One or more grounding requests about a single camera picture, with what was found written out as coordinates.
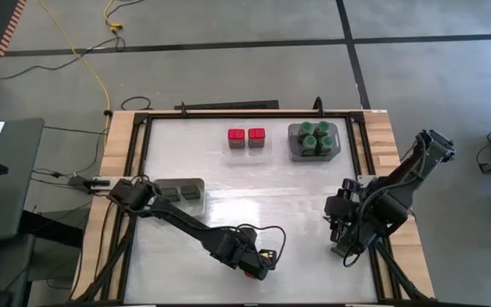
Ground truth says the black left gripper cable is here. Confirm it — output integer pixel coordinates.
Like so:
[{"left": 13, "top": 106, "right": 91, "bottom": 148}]
[{"left": 236, "top": 223, "right": 287, "bottom": 266}]

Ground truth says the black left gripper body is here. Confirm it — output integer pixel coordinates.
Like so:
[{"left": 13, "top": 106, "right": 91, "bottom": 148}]
[{"left": 236, "top": 246, "right": 279, "bottom": 281}]

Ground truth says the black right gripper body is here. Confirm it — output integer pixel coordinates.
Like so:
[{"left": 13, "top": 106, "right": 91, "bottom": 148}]
[{"left": 324, "top": 191, "right": 360, "bottom": 234}]

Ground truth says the dark green spice tin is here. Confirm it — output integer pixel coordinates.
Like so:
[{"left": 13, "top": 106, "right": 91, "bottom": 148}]
[
  {"left": 181, "top": 186, "right": 202, "bottom": 202},
  {"left": 162, "top": 187, "right": 182, "bottom": 203}
]

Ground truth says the yellow cable with plug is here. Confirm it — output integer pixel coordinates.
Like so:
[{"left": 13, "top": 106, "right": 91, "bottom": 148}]
[{"left": 102, "top": 0, "right": 144, "bottom": 33}]

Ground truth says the black floor strip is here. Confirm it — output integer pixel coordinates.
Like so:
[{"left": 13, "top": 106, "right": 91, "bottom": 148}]
[{"left": 175, "top": 100, "right": 280, "bottom": 111}]

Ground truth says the yellow floor cable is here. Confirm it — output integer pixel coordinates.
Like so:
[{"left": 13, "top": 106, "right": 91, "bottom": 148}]
[{"left": 38, "top": 0, "right": 113, "bottom": 115}]

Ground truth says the white plastic bin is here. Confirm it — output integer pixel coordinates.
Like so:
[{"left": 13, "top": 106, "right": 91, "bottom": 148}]
[{"left": 153, "top": 177, "right": 207, "bottom": 220}]

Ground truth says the black floor cable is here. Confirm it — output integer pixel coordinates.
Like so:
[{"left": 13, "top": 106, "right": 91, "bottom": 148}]
[{"left": 0, "top": 36, "right": 127, "bottom": 82}]

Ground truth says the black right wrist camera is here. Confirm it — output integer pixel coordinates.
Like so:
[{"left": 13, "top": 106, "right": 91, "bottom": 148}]
[{"left": 341, "top": 177, "right": 362, "bottom": 195}]

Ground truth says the grey side desk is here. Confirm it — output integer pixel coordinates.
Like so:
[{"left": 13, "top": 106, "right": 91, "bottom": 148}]
[{"left": 0, "top": 118, "right": 45, "bottom": 245}]

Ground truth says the black aluminium table frame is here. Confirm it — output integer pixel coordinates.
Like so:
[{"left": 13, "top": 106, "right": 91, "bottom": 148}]
[{"left": 74, "top": 96, "right": 436, "bottom": 307}]

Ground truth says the grey translucent plastic bin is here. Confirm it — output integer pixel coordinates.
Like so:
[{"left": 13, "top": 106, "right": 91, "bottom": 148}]
[{"left": 287, "top": 122, "right": 341, "bottom": 163}]

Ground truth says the black cable loop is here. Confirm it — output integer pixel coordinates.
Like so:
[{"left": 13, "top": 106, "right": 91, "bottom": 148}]
[{"left": 120, "top": 96, "right": 153, "bottom": 112}]

